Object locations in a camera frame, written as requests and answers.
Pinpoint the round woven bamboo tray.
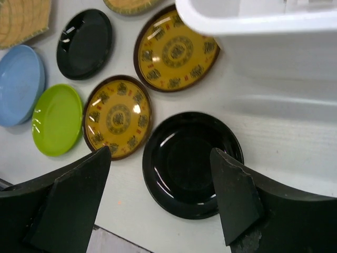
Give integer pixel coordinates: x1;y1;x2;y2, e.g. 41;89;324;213
103;0;161;16

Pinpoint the light blue plate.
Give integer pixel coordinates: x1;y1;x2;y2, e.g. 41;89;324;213
1;45;45;127

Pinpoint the large yellow patterned plate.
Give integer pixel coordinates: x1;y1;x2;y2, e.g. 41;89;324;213
133;4;220;92

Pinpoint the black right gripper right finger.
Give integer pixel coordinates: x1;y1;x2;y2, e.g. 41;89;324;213
210;148;336;252

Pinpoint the white plastic bin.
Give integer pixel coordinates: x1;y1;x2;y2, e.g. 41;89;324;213
175;1;336;197

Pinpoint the rectangular woven bamboo tray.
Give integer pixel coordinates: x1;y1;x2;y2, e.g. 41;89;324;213
1;0;52;50

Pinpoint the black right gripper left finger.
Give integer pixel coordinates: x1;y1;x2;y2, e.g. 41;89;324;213
1;147;111;252

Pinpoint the small yellow patterned plate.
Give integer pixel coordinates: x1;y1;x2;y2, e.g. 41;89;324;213
82;75;152;161

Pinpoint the black plate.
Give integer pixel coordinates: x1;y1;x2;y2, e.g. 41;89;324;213
56;8;114;80
142;111;244;220

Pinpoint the green plate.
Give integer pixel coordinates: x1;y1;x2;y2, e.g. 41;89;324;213
32;84;83;157

